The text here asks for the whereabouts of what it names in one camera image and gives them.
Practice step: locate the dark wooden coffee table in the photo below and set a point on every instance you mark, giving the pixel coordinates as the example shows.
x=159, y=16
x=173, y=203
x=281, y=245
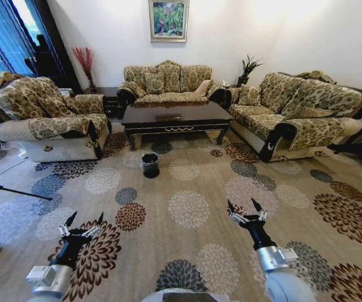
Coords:
x=176, y=121

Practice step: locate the red dried branches vase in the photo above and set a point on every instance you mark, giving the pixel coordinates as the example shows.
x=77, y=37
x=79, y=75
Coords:
x=85, y=64

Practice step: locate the black tripod leg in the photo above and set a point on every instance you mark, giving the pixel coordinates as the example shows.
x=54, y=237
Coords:
x=14, y=190

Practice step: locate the dark wooden side table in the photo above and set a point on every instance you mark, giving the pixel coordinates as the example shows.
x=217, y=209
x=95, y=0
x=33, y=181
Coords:
x=105, y=99

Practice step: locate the floral patterned carpet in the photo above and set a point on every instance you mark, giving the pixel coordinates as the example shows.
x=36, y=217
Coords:
x=180, y=220

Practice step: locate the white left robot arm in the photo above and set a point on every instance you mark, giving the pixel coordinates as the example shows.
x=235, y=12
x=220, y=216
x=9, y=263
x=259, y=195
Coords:
x=47, y=281

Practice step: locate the black trash bin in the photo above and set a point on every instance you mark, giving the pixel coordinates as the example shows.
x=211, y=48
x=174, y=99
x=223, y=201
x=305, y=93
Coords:
x=150, y=165

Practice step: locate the framed landscape painting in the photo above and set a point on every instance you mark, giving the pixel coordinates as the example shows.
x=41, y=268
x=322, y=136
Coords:
x=169, y=19

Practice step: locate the large floral sofa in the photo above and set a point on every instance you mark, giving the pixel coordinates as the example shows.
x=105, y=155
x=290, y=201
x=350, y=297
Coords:
x=300, y=116

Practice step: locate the green potted plant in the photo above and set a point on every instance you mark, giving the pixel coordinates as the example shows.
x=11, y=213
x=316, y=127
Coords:
x=248, y=70

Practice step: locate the floral armchair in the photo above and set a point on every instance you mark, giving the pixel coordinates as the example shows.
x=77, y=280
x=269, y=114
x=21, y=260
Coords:
x=48, y=119

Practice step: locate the floral throw pillow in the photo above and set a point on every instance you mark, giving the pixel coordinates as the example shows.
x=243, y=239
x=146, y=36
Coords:
x=154, y=83

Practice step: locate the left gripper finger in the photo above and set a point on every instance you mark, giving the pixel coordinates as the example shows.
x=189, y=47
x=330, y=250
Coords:
x=95, y=226
x=68, y=224

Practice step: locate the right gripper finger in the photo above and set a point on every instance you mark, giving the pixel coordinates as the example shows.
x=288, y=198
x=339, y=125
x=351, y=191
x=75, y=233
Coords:
x=235, y=212
x=260, y=211

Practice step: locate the beige throw pillow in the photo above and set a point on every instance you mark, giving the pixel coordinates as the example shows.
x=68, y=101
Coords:
x=204, y=88

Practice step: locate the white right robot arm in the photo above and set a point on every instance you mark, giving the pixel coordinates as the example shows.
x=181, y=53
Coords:
x=281, y=273

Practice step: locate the floral two-seat sofa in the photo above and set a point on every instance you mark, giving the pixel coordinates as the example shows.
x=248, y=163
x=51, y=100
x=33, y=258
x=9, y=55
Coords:
x=168, y=85

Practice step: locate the blue window curtain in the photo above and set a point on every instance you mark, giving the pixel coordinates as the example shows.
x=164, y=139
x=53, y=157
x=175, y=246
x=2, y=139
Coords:
x=2, y=34

